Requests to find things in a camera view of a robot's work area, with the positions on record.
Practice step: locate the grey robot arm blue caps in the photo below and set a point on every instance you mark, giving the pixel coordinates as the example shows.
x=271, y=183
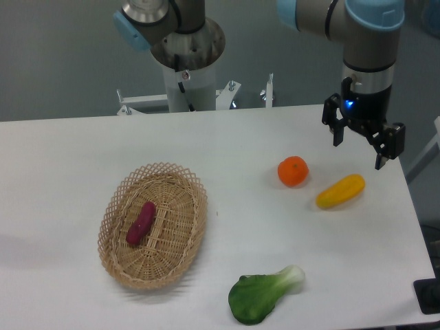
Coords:
x=186, y=42

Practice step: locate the white metal clamp bracket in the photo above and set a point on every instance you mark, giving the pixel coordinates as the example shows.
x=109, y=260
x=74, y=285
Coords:
x=225, y=99

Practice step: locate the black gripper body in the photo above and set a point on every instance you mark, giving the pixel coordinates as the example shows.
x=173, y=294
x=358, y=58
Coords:
x=364, y=112

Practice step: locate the woven wicker basket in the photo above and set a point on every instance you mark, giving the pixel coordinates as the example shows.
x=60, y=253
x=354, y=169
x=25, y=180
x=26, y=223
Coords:
x=167, y=250

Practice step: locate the yellow mango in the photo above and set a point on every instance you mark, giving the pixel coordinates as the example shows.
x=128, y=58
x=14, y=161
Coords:
x=342, y=191

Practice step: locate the orange tangerine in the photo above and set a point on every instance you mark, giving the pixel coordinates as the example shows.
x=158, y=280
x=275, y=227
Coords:
x=293, y=171

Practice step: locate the black device at table edge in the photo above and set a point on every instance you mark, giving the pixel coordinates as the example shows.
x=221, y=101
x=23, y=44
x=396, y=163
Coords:
x=427, y=292

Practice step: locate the purple sweet potato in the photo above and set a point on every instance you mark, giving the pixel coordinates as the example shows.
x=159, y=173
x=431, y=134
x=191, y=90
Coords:
x=142, y=225

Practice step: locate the green bok choy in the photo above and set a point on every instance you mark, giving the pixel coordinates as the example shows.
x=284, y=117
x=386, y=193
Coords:
x=253, y=297

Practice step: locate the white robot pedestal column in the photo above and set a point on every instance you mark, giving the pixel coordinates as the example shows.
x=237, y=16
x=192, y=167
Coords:
x=190, y=90

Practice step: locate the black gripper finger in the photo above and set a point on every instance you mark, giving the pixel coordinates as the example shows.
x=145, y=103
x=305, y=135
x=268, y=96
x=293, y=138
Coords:
x=329, y=117
x=388, y=142

